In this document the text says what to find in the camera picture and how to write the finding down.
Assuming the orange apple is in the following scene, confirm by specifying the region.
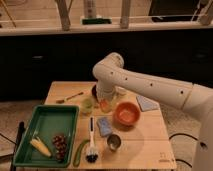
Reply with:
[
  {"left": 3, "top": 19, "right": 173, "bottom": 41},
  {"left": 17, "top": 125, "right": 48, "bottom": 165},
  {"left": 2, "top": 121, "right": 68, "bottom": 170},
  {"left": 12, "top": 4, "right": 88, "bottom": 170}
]
[{"left": 99, "top": 99, "right": 112, "bottom": 113}]

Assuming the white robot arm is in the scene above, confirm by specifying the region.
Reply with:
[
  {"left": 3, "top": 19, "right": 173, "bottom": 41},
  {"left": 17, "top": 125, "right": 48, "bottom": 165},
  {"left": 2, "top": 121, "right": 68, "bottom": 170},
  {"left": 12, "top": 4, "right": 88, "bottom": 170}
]
[{"left": 92, "top": 52, "right": 213, "bottom": 171}]

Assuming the white paper cup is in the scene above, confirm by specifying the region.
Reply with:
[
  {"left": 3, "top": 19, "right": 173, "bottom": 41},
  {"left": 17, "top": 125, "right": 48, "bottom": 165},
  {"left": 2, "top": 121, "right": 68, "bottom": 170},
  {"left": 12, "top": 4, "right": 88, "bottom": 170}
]
[{"left": 116, "top": 87, "right": 127, "bottom": 96}]

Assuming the green plastic cup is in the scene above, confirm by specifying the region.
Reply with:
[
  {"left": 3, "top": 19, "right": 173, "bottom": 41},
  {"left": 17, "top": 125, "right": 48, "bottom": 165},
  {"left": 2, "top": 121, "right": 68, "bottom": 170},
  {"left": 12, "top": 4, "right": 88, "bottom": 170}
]
[{"left": 81, "top": 98, "right": 93, "bottom": 114}]

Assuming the small metal cup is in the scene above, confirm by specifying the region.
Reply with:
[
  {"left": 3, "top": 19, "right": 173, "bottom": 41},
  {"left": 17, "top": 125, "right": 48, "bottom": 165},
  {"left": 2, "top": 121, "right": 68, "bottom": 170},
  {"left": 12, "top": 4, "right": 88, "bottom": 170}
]
[{"left": 107, "top": 134, "right": 121, "bottom": 151}]

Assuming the dark bowl with wooden block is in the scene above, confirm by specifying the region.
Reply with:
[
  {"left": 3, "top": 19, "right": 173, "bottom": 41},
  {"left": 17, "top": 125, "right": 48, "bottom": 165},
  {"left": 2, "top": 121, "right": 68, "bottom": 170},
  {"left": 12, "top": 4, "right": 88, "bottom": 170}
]
[{"left": 91, "top": 85, "right": 97, "bottom": 100}]

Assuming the orange bowl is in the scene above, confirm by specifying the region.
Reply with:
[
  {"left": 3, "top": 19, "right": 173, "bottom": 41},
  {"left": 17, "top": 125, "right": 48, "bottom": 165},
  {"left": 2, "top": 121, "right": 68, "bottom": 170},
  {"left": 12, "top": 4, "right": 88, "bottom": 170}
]
[{"left": 113, "top": 102, "right": 140, "bottom": 126}]

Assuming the blue sponge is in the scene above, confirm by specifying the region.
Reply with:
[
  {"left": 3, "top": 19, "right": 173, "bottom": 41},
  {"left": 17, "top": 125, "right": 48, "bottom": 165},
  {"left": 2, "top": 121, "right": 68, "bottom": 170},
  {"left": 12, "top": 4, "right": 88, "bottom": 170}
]
[{"left": 97, "top": 117, "right": 112, "bottom": 137}]

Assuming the grey folded cloth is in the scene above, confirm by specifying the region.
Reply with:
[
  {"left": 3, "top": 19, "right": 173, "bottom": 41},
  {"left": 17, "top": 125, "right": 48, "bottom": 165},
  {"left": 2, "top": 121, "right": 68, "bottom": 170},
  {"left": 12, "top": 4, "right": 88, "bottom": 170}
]
[{"left": 136, "top": 96, "right": 158, "bottom": 112}]

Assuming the wooden spoon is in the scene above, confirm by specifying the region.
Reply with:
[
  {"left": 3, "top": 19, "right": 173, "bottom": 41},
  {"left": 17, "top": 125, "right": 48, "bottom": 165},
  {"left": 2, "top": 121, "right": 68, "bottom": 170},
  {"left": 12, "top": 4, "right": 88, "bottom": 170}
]
[{"left": 56, "top": 92, "right": 84, "bottom": 104}]

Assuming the green brush on shelf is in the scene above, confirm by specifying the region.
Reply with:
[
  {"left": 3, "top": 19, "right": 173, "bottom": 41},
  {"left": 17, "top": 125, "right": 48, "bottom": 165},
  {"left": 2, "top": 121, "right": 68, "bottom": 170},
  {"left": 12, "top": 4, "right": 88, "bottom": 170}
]
[{"left": 82, "top": 18, "right": 112, "bottom": 25}]

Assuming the dark red grapes bunch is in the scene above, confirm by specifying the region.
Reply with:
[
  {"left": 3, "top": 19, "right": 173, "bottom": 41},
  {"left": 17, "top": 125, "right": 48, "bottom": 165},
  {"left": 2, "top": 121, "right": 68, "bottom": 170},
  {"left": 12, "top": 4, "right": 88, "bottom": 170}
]
[{"left": 52, "top": 134, "right": 67, "bottom": 162}]

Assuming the green chili pepper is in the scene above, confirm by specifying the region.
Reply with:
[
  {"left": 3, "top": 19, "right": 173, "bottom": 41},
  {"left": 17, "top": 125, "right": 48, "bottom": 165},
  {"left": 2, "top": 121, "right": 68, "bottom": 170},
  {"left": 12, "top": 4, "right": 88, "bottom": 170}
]
[{"left": 73, "top": 139, "right": 90, "bottom": 167}]

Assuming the yellow corn cob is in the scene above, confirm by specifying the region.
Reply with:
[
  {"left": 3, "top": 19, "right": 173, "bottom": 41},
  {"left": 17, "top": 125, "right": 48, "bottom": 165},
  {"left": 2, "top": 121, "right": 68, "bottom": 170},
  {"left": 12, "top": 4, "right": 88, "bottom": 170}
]
[{"left": 30, "top": 137, "right": 52, "bottom": 157}]

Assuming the black cable on floor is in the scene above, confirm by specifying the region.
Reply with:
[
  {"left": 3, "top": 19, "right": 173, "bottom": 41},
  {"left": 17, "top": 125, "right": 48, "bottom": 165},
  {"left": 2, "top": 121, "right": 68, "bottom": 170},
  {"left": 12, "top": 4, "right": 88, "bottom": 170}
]
[{"left": 168, "top": 132, "right": 199, "bottom": 171}]

